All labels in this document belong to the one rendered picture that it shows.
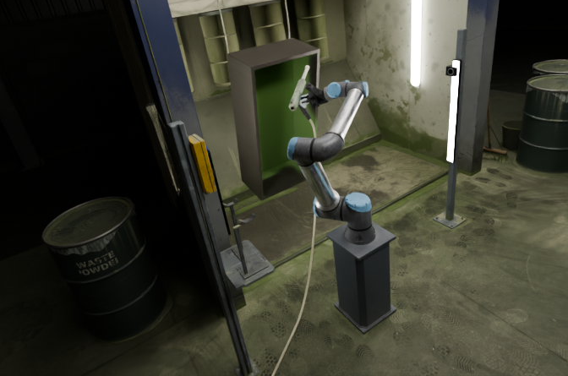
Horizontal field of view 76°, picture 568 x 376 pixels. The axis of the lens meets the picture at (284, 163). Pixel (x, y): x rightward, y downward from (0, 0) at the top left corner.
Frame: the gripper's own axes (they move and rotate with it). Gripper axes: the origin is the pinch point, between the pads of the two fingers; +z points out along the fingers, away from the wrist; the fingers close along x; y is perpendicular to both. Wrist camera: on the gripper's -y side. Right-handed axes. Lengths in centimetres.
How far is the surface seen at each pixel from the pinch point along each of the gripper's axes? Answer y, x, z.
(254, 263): 25, -106, 16
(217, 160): 71, 54, 150
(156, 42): -81, -42, 30
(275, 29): 1, 155, 62
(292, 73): 15, 72, 29
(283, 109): 38, 58, 48
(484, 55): 97, 140, -115
